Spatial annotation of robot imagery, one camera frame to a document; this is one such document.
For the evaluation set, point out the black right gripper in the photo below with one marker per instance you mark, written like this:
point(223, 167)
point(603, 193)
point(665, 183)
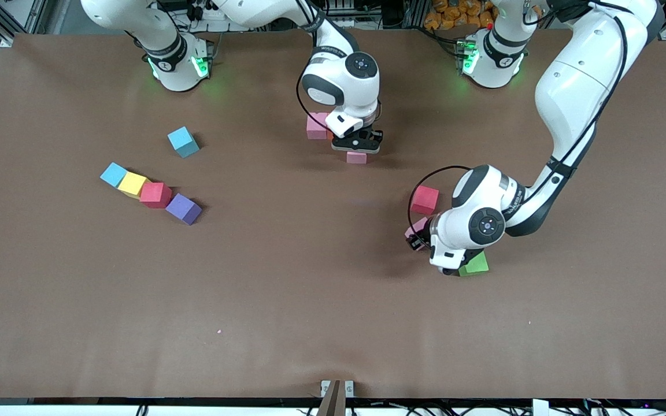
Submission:
point(377, 137)

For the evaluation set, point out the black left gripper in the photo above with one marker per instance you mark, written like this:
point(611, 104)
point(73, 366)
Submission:
point(420, 238)

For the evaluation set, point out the pink foam cube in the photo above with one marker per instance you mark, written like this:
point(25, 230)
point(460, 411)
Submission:
point(356, 158)
point(314, 124)
point(415, 225)

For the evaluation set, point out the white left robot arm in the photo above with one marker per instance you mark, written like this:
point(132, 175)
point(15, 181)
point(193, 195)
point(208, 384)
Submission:
point(576, 86)

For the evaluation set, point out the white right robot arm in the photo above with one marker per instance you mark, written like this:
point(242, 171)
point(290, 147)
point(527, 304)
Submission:
point(344, 86)

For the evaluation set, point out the red foam cube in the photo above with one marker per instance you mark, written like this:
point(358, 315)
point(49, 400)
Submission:
point(155, 194)
point(424, 199)

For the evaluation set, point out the green foam cube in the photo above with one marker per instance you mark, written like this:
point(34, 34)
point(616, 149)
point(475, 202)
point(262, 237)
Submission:
point(476, 266)

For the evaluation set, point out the orange bagged items pile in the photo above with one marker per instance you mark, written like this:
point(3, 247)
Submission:
point(451, 11)

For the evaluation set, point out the light blue foam cube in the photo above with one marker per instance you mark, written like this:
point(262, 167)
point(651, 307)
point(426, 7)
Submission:
point(114, 174)
point(182, 141)

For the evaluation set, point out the purple foam cube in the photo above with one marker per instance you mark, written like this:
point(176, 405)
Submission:
point(183, 208)

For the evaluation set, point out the yellow foam cube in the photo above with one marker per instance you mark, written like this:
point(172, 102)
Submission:
point(132, 184)

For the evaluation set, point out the metal bracket with post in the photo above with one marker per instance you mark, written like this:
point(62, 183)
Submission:
point(336, 398)

